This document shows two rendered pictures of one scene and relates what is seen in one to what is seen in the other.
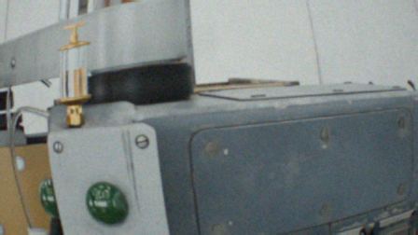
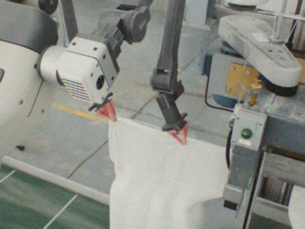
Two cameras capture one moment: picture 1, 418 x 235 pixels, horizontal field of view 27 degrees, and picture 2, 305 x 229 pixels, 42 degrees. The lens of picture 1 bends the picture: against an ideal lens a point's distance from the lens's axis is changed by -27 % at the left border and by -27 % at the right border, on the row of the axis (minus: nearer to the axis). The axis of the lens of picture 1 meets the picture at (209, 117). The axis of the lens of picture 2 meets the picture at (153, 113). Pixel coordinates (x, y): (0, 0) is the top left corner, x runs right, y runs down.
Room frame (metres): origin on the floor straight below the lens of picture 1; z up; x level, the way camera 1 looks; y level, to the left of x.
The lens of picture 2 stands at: (-0.27, -0.18, 1.83)
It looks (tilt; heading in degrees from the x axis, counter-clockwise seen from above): 30 degrees down; 31
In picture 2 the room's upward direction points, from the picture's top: 4 degrees clockwise
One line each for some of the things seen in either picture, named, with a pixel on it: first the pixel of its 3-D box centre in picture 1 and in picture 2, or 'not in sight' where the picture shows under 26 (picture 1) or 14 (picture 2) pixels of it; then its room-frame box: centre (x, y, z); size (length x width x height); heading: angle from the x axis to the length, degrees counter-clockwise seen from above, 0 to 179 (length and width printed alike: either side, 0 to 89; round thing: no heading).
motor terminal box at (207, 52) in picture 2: not in sight; (210, 63); (1.06, 0.39, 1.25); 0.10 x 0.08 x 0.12; 33
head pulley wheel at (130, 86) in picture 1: (132, 85); (281, 85); (0.82, 0.05, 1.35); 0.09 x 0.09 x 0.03
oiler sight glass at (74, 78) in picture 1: (73, 72); (254, 91); (0.69, 0.09, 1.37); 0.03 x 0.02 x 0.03; 98
